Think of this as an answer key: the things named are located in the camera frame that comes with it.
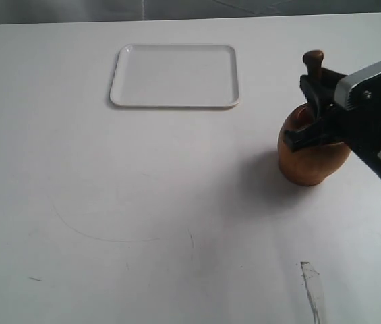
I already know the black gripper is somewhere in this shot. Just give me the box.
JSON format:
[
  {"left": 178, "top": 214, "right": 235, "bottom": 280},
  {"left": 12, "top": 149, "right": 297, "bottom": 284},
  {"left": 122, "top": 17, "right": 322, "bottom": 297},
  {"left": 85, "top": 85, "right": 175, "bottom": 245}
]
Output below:
[{"left": 284, "top": 67, "right": 381, "bottom": 179}]

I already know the brown wooden pestle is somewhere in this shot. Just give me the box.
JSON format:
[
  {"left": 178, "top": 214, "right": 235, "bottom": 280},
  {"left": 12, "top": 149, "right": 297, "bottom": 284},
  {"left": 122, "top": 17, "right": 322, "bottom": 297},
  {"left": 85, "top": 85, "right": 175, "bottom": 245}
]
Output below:
[{"left": 302, "top": 49, "right": 324, "bottom": 82}]

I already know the brown wooden pot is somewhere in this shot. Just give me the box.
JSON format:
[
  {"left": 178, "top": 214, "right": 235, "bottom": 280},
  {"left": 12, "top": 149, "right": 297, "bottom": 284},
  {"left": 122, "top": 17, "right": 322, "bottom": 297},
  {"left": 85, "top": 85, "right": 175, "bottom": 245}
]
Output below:
[{"left": 277, "top": 103, "right": 351, "bottom": 186}]

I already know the white rectangular tray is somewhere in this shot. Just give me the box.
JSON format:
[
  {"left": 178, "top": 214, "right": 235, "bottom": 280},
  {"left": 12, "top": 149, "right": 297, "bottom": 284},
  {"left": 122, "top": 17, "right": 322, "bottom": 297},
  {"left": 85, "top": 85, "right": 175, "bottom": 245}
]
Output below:
[{"left": 109, "top": 44, "right": 240, "bottom": 110}]

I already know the clear tape strip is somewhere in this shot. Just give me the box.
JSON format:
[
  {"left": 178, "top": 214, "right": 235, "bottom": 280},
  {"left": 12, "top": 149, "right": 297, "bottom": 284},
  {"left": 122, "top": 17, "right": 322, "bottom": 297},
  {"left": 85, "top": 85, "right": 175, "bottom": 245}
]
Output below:
[{"left": 301, "top": 261, "right": 328, "bottom": 324}]

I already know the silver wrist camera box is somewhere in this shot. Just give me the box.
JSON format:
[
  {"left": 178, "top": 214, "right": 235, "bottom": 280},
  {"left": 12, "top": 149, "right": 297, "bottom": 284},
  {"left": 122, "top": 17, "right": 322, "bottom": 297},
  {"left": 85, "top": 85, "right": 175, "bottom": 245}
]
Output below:
[{"left": 334, "top": 61, "right": 381, "bottom": 111}]

